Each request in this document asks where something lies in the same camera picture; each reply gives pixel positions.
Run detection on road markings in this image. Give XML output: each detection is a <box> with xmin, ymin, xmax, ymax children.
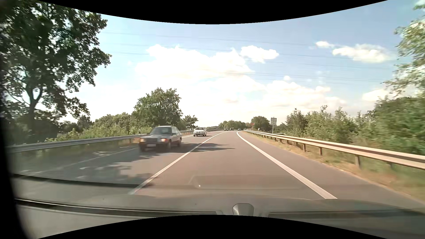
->
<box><xmin>20</xmin><ymin>130</ymin><xmax>337</xmax><ymax>200</ymax></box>

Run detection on grey asphalt road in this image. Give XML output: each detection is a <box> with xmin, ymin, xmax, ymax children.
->
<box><xmin>9</xmin><ymin>130</ymin><xmax>425</xmax><ymax>210</ymax></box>

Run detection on car's own bonnet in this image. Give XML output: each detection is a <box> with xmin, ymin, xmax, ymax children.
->
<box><xmin>13</xmin><ymin>176</ymin><xmax>425</xmax><ymax>239</ymax></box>

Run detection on large dark tree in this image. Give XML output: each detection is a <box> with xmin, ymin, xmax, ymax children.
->
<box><xmin>0</xmin><ymin>0</ymin><xmax>112</xmax><ymax>145</ymax></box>

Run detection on metal guard rail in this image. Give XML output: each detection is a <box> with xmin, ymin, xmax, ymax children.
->
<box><xmin>243</xmin><ymin>129</ymin><xmax>425</xmax><ymax>170</ymax></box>
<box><xmin>7</xmin><ymin>129</ymin><xmax>224</xmax><ymax>153</ymax></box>

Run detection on overhead wires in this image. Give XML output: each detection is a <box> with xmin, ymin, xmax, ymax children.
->
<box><xmin>100</xmin><ymin>30</ymin><xmax>399</xmax><ymax>83</ymax></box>

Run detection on group of trees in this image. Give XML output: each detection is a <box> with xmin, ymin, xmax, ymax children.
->
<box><xmin>218</xmin><ymin>116</ymin><xmax>271</xmax><ymax>132</ymax></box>

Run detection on dark grey saloon car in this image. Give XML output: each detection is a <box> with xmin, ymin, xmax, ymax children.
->
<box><xmin>138</xmin><ymin>125</ymin><xmax>183</xmax><ymax>152</ymax></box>

